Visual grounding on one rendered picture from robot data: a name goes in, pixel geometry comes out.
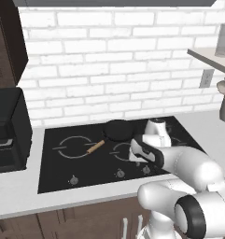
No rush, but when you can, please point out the grey extractor hood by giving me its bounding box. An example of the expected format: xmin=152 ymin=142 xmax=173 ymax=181
xmin=12 ymin=0 xmax=218 ymax=8

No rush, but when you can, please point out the white cupboard handle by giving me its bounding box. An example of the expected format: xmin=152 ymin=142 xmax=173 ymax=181
xmin=136 ymin=214 xmax=145 ymax=239
xmin=121 ymin=217 xmax=130 ymax=239

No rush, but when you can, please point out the black countertop appliance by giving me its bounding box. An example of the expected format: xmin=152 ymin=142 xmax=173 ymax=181
xmin=0 ymin=87 xmax=34 ymax=175

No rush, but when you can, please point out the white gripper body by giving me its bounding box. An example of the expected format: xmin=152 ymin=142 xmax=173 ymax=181
xmin=128 ymin=148 xmax=149 ymax=164

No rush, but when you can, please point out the grey hob knob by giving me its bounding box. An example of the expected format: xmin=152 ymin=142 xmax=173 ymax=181
xmin=141 ymin=164 xmax=151 ymax=176
xmin=69 ymin=175 xmax=80 ymax=186
xmin=116 ymin=168 xmax=126 ymax=179

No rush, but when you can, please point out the grey wall socket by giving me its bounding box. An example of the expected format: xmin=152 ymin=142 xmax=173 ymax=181
xmin=199 ymin=68 xmax=216 ymax=90

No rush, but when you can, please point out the brown cupboard door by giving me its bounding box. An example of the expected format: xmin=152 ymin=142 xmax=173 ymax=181
xmin=56 ymin=199 xmax=133 ymax=239
xmin=130 ymin=195 xmax=153 ymax=239
xmin=0 ymin=212 xmax=60 ymax=239

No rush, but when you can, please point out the dark wood wall cupboard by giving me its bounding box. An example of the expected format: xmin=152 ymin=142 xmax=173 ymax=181
xmin=0 ymin=0 xmax=30 ymax=90

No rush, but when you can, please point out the black pan with wooden handle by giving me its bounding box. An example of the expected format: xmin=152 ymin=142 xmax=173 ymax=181
xmin=86 ymin=119 xmax=137 ymax=155

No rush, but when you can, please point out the pale wall shelf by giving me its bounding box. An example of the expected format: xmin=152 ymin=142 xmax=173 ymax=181
xmin=187 ymin=47 xmax=225 ymax=76

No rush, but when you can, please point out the pale wooden spoon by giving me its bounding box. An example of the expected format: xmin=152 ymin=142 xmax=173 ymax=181
xmin=216 ymin=79 xmax=225 ymax=100

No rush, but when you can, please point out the black glass hob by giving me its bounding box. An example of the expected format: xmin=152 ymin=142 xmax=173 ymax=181
xmin=37 ymin=116 xmax=208 ymax=194

